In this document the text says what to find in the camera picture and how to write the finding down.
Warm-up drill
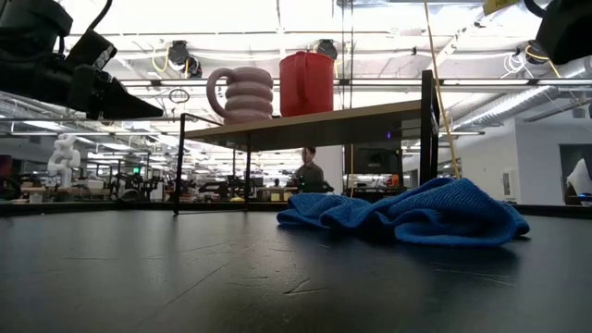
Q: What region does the red plastic mug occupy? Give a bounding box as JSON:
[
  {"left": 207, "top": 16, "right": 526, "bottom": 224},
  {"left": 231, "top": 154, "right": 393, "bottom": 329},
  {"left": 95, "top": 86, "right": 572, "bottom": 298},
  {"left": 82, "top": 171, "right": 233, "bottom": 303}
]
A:
[{"left": 278, "top": 50, "right": 336, "bottom": 118}]

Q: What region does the blue microfibre cloth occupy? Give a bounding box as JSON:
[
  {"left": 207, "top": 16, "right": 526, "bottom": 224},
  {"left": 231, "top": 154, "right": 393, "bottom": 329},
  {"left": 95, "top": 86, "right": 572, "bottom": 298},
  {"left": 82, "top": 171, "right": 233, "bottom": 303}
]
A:
[{"left": 276, "top": 177, "right": 532, "bottom": 249}]

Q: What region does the wooden shelf with black legs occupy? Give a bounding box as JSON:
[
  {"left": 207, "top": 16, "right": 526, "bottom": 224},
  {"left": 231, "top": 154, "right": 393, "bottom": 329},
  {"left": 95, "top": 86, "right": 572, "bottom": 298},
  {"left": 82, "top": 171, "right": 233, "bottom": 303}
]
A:
[{"left": 173, "top": 68, "right": 441, "bottom": 216}]

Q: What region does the yellow tag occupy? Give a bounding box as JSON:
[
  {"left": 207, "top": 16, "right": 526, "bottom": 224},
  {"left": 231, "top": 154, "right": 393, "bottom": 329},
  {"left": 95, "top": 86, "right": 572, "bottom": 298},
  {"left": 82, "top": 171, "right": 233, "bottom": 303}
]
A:
[{"left": 482, "top": 0, "right": 520, "bottom": 16}]

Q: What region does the black table frame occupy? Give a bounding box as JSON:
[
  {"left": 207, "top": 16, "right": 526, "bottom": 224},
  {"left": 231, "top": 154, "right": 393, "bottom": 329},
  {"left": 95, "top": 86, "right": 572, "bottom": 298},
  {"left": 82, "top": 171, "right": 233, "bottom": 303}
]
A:
[{"left": 0, "top": 201, "right": 592, "bottom": 219}]

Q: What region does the white robot figure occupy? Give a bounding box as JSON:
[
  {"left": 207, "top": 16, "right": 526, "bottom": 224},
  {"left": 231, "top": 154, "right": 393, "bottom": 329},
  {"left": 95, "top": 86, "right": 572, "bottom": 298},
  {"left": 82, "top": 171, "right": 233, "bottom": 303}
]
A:
[{"left": 45, "top": 132, "right": 82, "bottom": 190}]

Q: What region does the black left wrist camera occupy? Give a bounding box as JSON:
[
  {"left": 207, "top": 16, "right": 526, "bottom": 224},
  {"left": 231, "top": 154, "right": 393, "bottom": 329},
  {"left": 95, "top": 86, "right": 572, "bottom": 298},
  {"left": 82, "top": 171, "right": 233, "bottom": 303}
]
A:
[{"left": 63, "top": 29, "right": 117, "bottom": 71}]

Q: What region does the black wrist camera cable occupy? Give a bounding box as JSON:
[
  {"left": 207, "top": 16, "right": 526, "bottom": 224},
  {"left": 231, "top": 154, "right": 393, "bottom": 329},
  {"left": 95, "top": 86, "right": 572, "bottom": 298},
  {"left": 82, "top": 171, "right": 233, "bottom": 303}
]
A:
[{"left": 86, "top": 0, "right": 115, "bottom": 31}]

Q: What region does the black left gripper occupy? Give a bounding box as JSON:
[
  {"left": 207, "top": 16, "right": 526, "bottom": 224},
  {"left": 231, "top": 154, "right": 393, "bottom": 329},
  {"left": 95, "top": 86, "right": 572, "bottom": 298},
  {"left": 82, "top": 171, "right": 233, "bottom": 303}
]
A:
[{"left": 0, "top": 48, "right": 166, "bottom": 121}]

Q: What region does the pink ribbed mug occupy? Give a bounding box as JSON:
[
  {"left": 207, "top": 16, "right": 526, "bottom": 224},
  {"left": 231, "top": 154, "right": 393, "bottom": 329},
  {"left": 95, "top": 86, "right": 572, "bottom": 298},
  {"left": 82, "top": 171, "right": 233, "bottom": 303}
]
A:
[{"left": 205, "top": 66, "right": 275, "bottom": 126}]

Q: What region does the white wall dispenser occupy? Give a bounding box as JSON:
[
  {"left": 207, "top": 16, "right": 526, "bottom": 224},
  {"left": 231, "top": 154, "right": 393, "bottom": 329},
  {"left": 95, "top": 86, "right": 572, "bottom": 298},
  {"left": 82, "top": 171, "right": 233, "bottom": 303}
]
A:
[{"left": 501, "top": 167, "right": 520, "bottom": 204}]

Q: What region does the long yellow cable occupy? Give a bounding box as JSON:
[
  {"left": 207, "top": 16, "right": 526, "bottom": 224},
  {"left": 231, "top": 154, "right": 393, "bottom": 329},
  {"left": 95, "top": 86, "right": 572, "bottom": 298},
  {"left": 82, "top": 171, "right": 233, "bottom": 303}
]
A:
[{"left": 423, "top": 0, "right": 463, "bottom": 180}]

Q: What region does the black ceiling cable reel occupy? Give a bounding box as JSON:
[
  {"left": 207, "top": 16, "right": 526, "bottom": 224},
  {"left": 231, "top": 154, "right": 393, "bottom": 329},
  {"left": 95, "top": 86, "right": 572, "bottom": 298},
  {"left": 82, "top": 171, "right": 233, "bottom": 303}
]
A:
[
  {"left": 316, "top": 38, "right": 339, "bottom": 60},
  {"left": 166, "top": 40, "right": 204, "bottom": 80}
]

